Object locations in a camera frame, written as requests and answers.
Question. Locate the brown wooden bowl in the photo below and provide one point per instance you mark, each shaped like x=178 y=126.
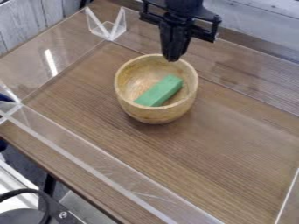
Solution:
x=138 y=75

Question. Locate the clear acrylic corner bracket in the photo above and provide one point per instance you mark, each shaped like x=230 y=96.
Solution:
x=107 y=30

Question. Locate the green rectangular block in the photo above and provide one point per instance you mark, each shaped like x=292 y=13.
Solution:
x=160 y=91

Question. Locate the blue object at edge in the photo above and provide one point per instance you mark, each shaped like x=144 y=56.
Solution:
x=4 y=98

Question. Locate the black metal table leg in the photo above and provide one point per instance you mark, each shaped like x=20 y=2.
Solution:
x=49 y=184

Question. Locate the grey metal bracket with screw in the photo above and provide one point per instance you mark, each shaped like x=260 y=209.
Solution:
x=55 y=212

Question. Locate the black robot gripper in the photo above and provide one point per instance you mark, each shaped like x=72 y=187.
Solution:
x=183 y=19

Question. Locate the clear acrylic tray wall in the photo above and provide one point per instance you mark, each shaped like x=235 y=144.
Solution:
x=220 y=166

